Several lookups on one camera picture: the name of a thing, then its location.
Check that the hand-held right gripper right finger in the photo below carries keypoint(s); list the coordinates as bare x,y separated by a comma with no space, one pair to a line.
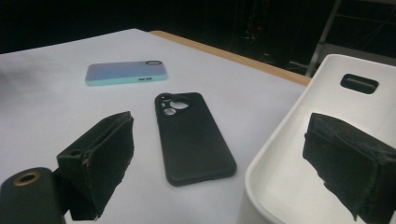
351,161

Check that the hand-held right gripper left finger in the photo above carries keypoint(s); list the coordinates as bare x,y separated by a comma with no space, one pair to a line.
99,161

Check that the white plastic bin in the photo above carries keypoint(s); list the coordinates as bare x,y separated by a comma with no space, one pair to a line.
280,186

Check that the teal phone case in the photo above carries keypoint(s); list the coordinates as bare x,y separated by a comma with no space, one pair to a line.
124,73

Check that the black phone case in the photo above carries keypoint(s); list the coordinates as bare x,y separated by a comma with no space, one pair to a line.
193,143

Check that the white paper mat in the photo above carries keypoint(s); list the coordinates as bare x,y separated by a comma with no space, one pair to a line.
46,109

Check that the grey metal stand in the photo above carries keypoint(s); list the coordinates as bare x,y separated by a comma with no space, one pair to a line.
358,49

